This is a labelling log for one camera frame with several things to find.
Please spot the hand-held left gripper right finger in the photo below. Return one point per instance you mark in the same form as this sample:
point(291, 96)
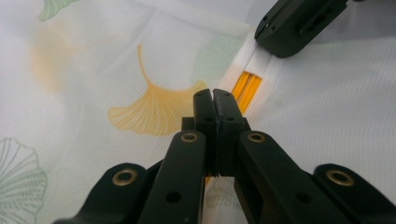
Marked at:
point(227, 112)

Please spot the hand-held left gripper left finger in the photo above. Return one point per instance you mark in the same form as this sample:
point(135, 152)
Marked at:
point(205, 109)

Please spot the white leaf-print mesh laundry bag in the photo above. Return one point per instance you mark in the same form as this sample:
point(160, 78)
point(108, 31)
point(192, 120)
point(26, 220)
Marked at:
point(93, 77)

